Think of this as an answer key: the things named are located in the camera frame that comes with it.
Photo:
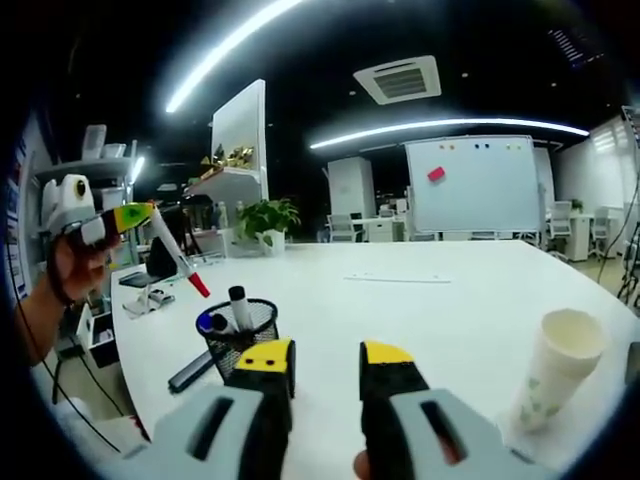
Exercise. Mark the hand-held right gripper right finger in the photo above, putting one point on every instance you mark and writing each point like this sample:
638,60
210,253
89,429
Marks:
400,450

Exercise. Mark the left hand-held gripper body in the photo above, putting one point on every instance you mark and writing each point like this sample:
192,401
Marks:
67,205

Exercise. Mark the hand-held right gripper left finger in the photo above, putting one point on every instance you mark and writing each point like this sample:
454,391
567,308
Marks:
170,450

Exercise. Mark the red whiteboard marker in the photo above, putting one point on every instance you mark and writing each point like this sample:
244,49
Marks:
175,250

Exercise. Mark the black mesh pen holder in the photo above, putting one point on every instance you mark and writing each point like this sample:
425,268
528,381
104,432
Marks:
225,360

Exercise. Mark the blue whiteboard marker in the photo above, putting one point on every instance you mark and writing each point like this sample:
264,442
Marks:
204,322

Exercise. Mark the black whiteboard marker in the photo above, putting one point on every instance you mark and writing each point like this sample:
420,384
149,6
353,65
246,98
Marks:
221,323
241,310

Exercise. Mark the large standing whiteboard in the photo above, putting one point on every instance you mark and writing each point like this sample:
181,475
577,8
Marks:
475,195

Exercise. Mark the red whiteboard eraser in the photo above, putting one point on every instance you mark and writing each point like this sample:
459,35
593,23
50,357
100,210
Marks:
436,173

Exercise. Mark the person's right hand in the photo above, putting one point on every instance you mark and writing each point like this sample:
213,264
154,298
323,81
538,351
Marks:
362,465

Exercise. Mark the person's left hand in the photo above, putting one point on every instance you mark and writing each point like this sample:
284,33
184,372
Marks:
80,270

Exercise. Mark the grey metal shelf rack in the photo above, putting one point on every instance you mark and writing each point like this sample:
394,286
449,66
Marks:
100,167

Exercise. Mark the shelf light tube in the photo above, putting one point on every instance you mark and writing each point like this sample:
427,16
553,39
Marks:
138,167

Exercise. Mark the person's white clothing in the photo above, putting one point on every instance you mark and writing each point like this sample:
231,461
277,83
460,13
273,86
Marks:
90,435

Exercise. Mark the black wristband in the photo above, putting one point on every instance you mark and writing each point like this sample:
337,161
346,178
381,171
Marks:
60,295

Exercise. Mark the white storage box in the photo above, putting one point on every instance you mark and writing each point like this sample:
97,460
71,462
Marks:
100,332

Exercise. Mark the gold trophies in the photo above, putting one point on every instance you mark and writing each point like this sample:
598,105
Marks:
235,157

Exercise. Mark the green potted plant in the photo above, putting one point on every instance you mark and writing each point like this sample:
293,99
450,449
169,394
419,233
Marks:
265,215

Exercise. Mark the white curved display shelf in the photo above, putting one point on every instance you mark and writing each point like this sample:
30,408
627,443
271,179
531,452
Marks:
240,125

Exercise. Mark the curved ceiling light strip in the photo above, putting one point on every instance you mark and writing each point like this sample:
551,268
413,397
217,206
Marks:
450,123
200,82

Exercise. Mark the white office chair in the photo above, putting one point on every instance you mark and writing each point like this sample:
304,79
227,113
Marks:
560,225
342,227

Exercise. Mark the ceiling air conditioner vent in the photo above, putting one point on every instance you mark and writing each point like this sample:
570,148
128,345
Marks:
400,80

